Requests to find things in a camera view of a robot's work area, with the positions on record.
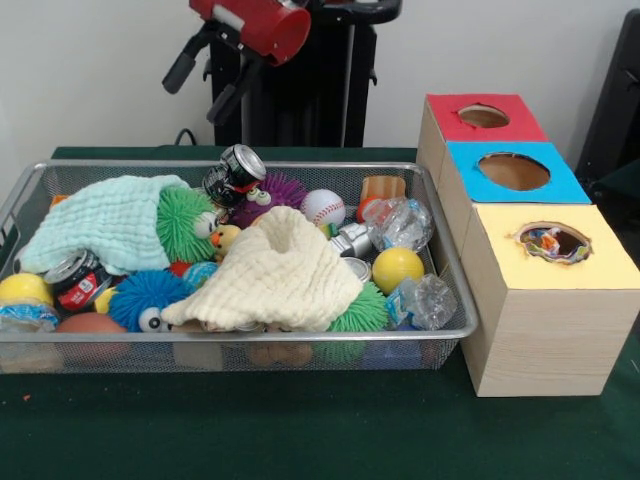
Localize blue spiky ball with eyes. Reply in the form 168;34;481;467
107;269;191;334

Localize clear mesh bin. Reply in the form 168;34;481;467
0;159;479;375

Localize yellow ball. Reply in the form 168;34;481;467
372;246;426;296

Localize dark green table cloth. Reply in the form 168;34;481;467
0;144;640;480
588;158;640;234

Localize mint waffle cloth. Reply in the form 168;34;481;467
19;174;194;276

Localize crushed clear plastic bottle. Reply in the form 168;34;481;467
362;197;434;251

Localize black can with white print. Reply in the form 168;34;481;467
202;143;267;209

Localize wooden box with three holes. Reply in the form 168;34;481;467
416;92;640;398

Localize cream waffle cloth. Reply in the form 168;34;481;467
160;205;364;334

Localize white baseball red stitches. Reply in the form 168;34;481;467
299;189;346;227

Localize purple spiky ball with eyes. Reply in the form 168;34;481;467
229;172;309;229

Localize green spiky ball with eyes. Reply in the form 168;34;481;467
155;187;220;264

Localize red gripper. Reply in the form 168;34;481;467
161;0;312;127

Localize black and red drink can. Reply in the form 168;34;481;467
42;247;114;314

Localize white cloth with coloured dots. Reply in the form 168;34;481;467
519;224;591;264

